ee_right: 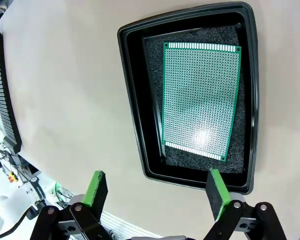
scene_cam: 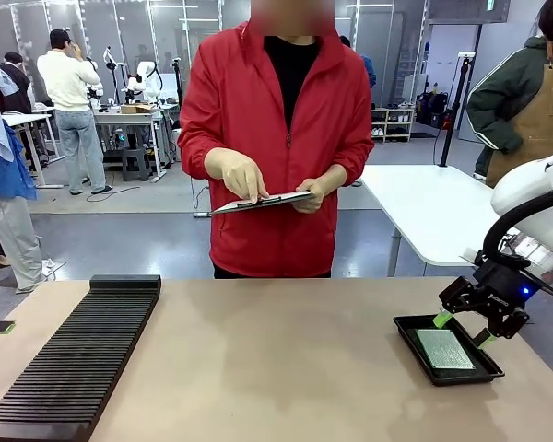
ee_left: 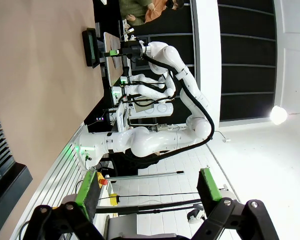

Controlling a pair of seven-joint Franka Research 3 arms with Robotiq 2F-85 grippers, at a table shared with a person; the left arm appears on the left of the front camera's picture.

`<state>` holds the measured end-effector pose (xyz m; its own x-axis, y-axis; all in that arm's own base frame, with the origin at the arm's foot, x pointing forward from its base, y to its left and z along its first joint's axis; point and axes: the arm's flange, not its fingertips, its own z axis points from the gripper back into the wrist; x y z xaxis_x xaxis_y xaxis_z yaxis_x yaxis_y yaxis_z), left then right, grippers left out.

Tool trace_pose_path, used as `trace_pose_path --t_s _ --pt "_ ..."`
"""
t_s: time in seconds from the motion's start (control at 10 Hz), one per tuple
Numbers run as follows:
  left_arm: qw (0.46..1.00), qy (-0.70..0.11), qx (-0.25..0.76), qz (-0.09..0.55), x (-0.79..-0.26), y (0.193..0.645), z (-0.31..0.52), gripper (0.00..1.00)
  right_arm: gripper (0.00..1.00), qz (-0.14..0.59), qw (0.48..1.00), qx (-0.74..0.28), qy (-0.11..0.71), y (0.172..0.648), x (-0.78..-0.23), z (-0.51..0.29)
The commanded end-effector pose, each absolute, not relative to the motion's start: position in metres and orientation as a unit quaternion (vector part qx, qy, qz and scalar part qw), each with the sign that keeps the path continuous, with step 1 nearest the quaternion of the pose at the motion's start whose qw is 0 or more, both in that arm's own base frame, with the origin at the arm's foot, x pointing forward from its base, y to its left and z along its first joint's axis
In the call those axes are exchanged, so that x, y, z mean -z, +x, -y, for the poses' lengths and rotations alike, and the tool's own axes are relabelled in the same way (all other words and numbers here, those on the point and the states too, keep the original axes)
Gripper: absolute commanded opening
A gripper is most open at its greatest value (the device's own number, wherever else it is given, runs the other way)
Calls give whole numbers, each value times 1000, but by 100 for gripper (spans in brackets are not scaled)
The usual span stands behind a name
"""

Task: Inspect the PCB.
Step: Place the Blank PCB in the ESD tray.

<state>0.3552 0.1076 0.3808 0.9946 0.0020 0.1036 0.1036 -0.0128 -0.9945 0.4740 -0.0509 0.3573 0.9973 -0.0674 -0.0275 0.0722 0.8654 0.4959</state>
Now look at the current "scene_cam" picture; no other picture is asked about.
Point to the person's right hand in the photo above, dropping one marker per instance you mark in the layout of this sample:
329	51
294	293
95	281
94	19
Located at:
244	177

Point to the white shoe rack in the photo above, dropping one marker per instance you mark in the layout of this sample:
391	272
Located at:
391	123

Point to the green perforated PCB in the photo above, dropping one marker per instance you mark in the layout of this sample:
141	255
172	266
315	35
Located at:
446	350

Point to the person in red jacket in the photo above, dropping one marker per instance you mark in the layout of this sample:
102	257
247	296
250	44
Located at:
281	115

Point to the person in brown apron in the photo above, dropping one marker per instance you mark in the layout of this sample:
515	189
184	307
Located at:
525	92

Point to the grey plastic stool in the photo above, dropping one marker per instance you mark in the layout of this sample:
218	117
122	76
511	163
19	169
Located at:
136	163

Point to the person's left forearm red sleeve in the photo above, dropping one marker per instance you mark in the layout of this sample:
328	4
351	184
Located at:
350	161

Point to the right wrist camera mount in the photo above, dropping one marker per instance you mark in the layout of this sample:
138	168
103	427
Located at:
541	260

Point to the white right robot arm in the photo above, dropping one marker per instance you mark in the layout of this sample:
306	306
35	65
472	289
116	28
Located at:
525	189

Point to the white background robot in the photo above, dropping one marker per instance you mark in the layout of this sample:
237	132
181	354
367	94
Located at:
144	78

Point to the black background tripod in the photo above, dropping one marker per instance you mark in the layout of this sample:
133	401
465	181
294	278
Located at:
179	87

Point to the black bags pile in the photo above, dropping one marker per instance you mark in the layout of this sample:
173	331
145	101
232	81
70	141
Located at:
434	109

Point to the person in white sweater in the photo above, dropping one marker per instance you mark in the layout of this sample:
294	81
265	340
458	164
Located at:
74	92

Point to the person in black coat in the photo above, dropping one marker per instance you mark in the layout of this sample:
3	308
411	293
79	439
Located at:
15	87

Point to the black pole stand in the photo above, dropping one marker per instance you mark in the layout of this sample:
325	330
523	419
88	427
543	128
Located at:
454	110

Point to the dark wall screen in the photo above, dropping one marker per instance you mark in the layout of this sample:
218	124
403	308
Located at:
467	9

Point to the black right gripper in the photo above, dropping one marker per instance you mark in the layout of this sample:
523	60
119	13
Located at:
502	287

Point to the brown cardboard box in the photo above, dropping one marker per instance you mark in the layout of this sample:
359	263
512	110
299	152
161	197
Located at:
136	109

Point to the grey background workbench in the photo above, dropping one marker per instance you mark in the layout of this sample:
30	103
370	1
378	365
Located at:
129	117

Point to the person in blue jacket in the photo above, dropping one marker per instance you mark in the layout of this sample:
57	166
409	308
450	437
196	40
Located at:
368	69

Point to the person in blue shirt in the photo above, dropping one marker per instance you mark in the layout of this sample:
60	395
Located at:
2	184

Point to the black slotted PCB rack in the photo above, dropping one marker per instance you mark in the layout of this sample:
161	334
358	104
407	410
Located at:
78	364

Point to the person's left hand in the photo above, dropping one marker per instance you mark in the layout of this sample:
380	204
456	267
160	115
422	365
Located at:
318	195

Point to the black plastic tray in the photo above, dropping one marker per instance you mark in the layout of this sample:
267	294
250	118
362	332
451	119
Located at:
442	380

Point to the dark clipboard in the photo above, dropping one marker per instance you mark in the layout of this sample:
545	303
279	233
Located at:
281	201

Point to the person's right forearm red sleeve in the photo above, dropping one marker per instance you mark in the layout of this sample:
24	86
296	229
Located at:
198	154

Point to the white side table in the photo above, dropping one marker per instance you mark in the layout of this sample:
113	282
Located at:
419	212

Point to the white background desk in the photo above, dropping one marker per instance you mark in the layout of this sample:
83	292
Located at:
32	120

